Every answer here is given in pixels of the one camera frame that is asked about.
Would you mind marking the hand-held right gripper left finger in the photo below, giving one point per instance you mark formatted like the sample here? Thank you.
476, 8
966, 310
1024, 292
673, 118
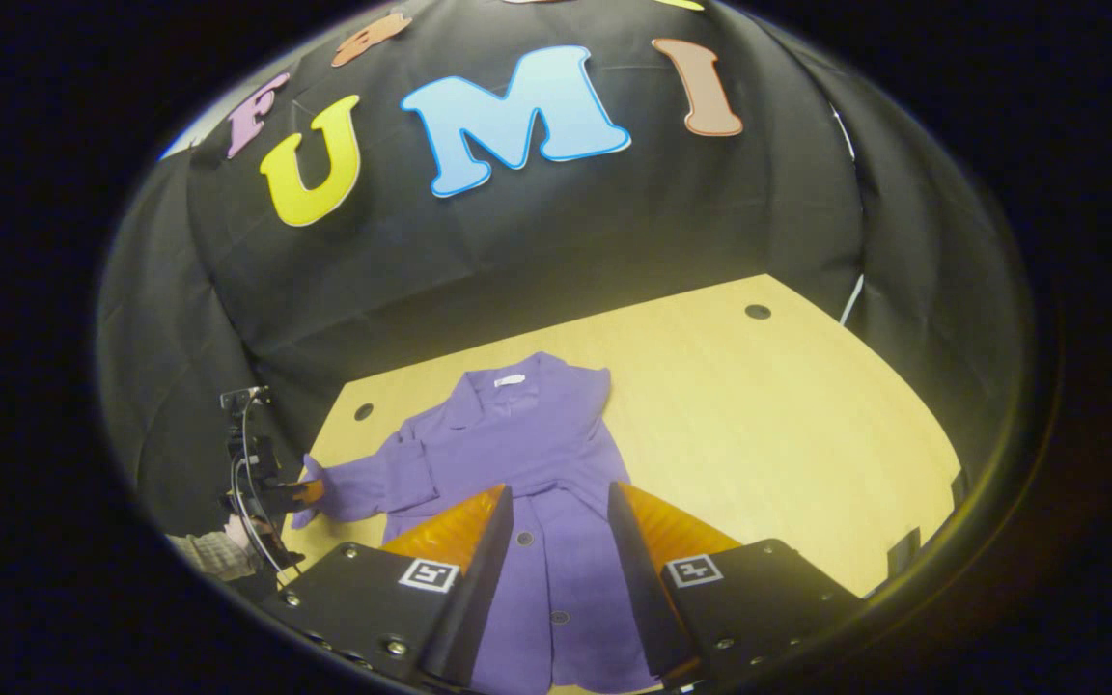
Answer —
484, 589

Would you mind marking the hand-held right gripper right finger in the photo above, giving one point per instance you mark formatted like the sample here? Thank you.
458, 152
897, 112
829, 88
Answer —
638, 589

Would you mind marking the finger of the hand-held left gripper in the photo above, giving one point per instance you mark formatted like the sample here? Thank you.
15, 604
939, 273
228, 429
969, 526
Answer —
297, 495

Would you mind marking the purple button shirt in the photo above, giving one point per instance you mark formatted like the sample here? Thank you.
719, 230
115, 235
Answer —
517, 444

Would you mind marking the black table edge bracket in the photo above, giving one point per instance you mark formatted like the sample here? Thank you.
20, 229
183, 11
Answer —
958, 487
903, 552

